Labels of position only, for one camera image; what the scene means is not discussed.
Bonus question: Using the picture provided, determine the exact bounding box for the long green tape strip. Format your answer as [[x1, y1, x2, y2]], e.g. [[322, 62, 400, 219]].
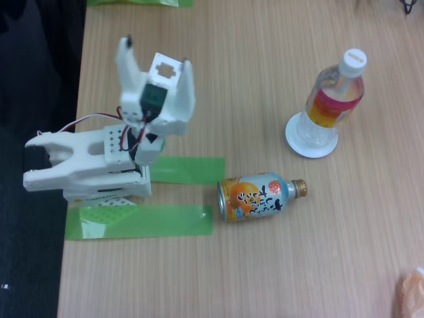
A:
[[64, 204, 213, 242]]

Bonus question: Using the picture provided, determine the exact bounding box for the clear plastic bottle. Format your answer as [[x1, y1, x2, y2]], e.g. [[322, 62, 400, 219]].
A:
[[295, 48, 369, 150]]

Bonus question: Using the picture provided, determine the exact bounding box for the orange translucent plastic bag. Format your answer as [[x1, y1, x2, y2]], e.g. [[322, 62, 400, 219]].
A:
[[396, 266, 424, 318]]

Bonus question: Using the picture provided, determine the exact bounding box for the black cable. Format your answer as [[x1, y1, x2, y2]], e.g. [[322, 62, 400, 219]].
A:
[[399, 0, 420, 16]]

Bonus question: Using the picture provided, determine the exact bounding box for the small white round plate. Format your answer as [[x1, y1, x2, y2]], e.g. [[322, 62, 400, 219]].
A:
[[285, 111, 340, 159]]

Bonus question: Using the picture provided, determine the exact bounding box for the orange drink bottle can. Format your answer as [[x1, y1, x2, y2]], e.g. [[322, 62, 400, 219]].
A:
[[217, 171, 308, 225]]

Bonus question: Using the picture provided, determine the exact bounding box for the wide green tape strip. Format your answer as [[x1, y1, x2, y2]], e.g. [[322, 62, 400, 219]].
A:
[[150, 155, 227, 186]]

